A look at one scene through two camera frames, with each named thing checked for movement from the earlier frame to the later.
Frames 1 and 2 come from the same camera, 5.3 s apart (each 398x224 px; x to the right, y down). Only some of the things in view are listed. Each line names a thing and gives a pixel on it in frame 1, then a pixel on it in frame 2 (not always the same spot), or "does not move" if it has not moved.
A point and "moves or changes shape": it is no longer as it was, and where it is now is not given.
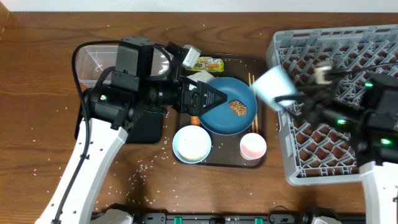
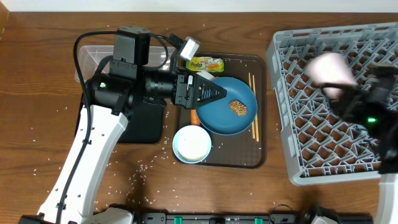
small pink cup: [252, 146] moves or changes shape
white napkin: [203, 76] does not move
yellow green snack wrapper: [209, 64] does not move
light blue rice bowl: [191, 144] does not move
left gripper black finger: [209, 98] -> [207, 89]
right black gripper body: [310, 104] -> [347, 101]
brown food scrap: [238, 107] does not move
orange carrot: [194, 121] does not move
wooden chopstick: [253, 126] does not move
